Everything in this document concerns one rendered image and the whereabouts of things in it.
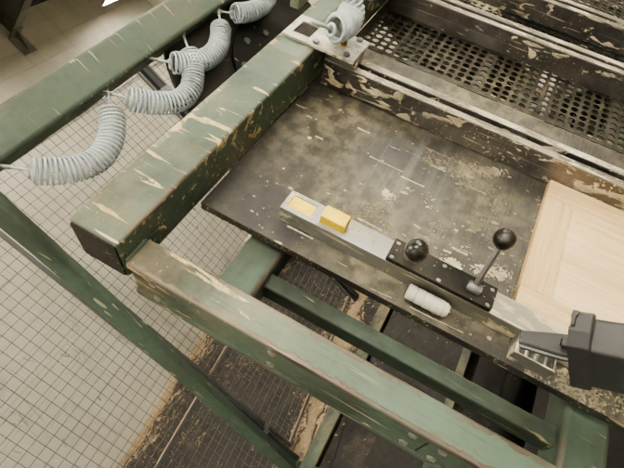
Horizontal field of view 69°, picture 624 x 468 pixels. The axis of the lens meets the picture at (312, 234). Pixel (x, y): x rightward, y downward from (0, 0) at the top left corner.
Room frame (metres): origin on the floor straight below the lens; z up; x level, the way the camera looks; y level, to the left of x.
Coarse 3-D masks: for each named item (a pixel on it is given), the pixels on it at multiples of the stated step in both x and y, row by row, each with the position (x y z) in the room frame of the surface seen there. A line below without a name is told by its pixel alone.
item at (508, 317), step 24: (288, 216) 0.84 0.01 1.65; (312, 216) 0.82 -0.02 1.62; (336, 240) 0.79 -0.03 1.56; (360, 240) 0.77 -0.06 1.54; (384, 240) 0.76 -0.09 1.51; (384, 264) 0.74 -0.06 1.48; (432, 288) 0.70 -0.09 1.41; (480, 312) 0.65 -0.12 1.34; (504, 312) 0.64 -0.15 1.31; (528, 312) 0.63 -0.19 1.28
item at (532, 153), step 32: (288, 32) 1.14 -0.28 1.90; (320, 32) 1.14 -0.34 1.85; (352, 64) 1.06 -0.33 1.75; (352, 96) 1.13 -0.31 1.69; (384, 96) 1.06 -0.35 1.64; (416, 96) 1.02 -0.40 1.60; (448, 96) 1.01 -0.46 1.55; (448, 128) 0.99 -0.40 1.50; (480, 128) 0.94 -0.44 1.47; (512, 128) 0.93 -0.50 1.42; (512, 160) 0.92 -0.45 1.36; (544, 160) 0.87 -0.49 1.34; (576, 160) 0.86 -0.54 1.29; (608, 192) 0.81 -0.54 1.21
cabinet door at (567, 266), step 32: (544, 192) 0.87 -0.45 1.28; (576, 192) 0.85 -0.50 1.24; (544, 224) 0.79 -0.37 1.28; (576, 224) 0.79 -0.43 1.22; (608, 224) 0.78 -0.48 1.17; (544, 256) 0.73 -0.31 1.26; (576, 256) 0.73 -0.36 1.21; (608, 256) 0.72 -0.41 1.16; (544, 288) 0.68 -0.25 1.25; (576, 288) 0.68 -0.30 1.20; (608, 288) 0.67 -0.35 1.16; (608, 320) 0.63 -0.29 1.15
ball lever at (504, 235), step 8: (496, 232) 0.64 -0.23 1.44; (504, 232) 0.63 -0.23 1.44; (512, 232) 0.62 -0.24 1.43; (496, 240) 0.63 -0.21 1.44; (504, 240) 0.62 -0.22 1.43; (512, 240) 0.62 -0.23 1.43; (496, 248) 0.64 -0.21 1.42; (504, 248) 0.62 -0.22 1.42; (512, 248) 0.62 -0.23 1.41; (496, 256) 0.64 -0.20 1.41; (488, 264) 0.65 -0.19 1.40; (480, 272) 0.66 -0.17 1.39; (472, 280) 0.67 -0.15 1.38; (480, 280) 0.66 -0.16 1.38; (472, 288) 0.66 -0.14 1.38; (480, 288) 0.65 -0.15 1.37
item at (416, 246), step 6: (414, 240) 0.63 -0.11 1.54; (420, 240) 0.63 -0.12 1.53; (408, 246) 0.63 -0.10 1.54; (414, 246) 0.62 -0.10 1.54; (420, 246) 0.62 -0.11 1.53; (426, 246) 0.62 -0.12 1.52; (408, 252) 0.63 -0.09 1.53; (414, 252) 0.62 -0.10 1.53; (420, 252) 0.61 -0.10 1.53; (426, 252) 0.62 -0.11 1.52; (408, 258) 0.63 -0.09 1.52; (414, 258) 0.62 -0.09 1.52; (420, 258) 0.62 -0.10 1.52; (414, 264) 0.71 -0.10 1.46
